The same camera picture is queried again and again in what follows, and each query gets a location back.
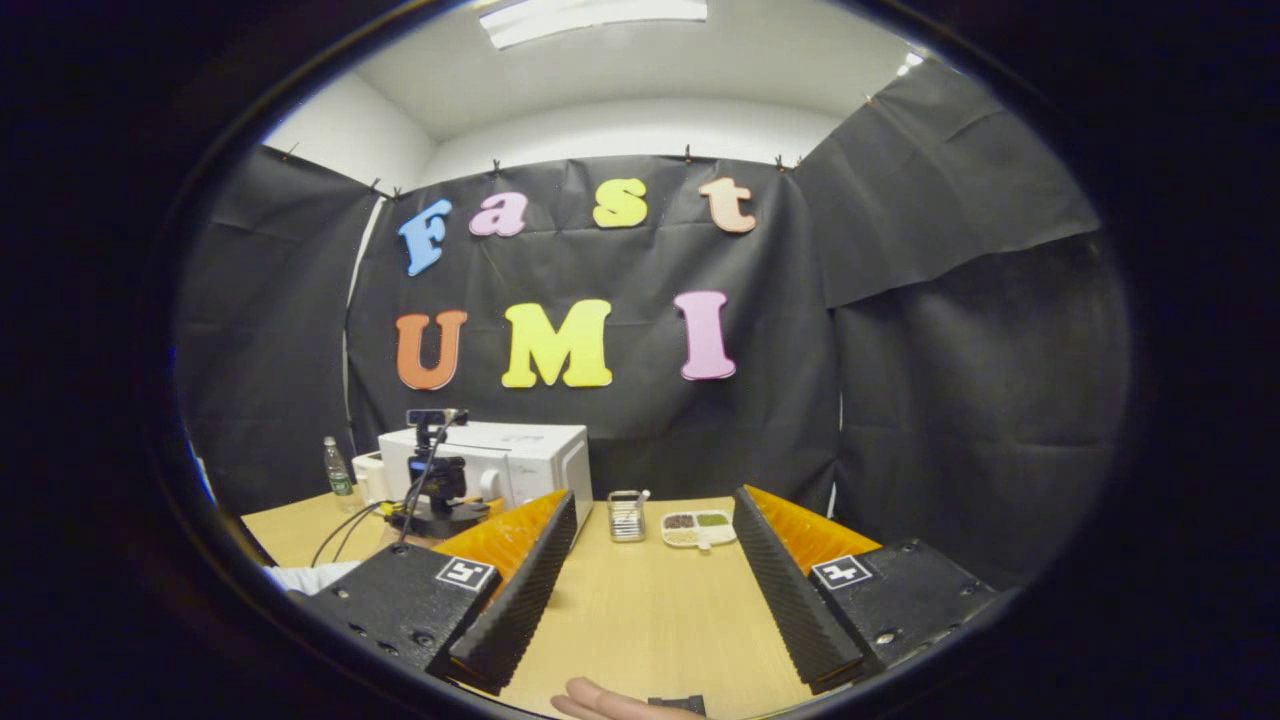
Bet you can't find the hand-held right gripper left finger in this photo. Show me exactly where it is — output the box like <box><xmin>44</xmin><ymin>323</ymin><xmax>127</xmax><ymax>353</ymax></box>
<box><xmin>300</xmin><ymin>488</ymin><xmax>579</xmax><ymax>696</ymax></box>

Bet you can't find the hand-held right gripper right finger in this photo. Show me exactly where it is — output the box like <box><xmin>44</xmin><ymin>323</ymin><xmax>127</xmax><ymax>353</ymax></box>
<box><xmin>732</xmin><ymin>485</ymin><xmax>1001</xmax><ymax>696</ymax></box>

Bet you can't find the white microwave oven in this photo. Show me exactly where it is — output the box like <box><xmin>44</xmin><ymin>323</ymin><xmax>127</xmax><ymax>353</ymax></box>
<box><xmin>378</xmin><ymin>421</ymin><xmax>593</xmax><ymax>531</ymax></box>

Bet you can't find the white toaster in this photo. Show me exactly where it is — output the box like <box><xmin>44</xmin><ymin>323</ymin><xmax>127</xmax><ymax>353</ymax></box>
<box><xmin>352</xmin><ymin>450</ymin><xmax>389</xmax><ymax>504</ymax></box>

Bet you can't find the clear plastic water bottle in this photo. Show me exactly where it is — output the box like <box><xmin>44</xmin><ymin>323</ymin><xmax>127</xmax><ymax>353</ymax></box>
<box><xmin>322</xmin><ymin>436</ymin><xmax>355</xmax><ymax>498</ymax></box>

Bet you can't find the white divided snack dish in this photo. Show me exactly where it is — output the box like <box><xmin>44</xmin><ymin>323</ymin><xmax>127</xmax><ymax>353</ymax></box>
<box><xmin>660</xmin><ymin>510</ymin><xmax>738</xmax><ymax>551</ymax></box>

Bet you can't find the black backdrop cloth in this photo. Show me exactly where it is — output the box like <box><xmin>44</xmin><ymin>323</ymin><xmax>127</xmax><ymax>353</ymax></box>
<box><xmin>175</xmin><ymin>55</ymin><xmax>1131</xmax><ymax>591</ymax></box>

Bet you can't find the black cable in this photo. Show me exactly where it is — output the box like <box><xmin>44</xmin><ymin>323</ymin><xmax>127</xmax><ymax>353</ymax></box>
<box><xmin>310</xmin><ymin>502</ymin><xmax>391</xmax><ymax>568</ymax></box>
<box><xmin>333</xmin><ymin>508</ymin><xmax>393</xmax><ymax>563</ymax></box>

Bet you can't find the wire mesh basket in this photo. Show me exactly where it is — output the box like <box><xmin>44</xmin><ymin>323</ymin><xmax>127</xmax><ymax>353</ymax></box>
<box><xmin>607</xmin><ymin>488</ymin><xmax>651</xmax><ymax>543</ymax></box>

